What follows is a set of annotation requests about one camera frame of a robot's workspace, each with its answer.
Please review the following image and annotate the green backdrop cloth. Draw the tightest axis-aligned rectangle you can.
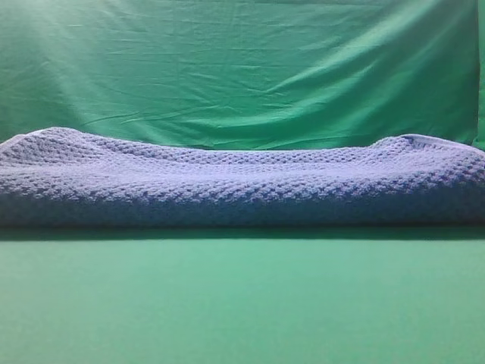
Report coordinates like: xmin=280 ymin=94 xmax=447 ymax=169
xmin=1 ymin=1 xmax=484 ymax=149

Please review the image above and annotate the blue waffle-weave towel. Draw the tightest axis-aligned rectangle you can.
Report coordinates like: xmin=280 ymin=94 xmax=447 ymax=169
xmin=1 ymin=127 xmax=484 ymax=228

